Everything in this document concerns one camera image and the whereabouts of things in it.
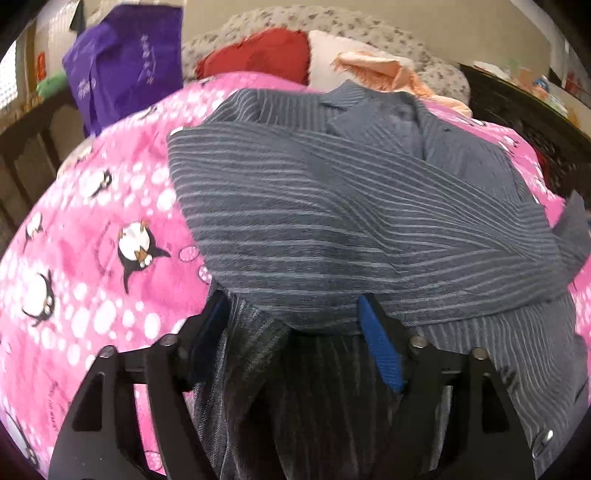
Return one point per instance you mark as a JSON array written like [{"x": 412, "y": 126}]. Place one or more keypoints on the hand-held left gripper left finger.
[{"x": 213, "y": 330}]

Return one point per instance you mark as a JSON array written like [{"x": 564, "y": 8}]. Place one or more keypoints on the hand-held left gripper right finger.
[{"x": 381, "y": 346}]

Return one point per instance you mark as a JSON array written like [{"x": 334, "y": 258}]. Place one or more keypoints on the grey striped shirt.
[{"x": 323, "y": 207}]

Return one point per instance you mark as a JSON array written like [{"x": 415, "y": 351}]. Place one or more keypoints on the pink penguin print blanket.
[{"x": 92, "y": 277}]

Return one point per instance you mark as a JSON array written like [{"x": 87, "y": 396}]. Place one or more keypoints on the dark wooden side cabinet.
[{"x": 27, "y": 152}]

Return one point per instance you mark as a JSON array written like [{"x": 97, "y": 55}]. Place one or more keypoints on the peach fringed shawl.
[{"x": 392, "y": 74}]

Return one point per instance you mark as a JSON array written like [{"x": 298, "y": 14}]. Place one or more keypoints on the purple tote bag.
[{"x": 124, "y": 69}]

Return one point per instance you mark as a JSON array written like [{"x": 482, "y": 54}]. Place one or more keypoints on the red pillow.
[{"x": 258, "y": 55}]

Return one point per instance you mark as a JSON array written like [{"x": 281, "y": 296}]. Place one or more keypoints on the white pillow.
[{"x": 323, "y": 60}]

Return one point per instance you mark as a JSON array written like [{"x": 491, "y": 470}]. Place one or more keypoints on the green cloth bundle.
[{"x": 51, "y": 85}]

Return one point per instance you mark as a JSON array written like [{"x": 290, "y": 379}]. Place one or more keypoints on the lattice window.
[{"x": 9, "y": 78}]

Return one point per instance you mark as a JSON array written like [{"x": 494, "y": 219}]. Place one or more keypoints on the floral quilt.
[{"x": 351, "y": 23}]

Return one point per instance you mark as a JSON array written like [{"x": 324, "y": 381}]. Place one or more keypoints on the red wall decoration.
[{"x": 42, "y": 67}]

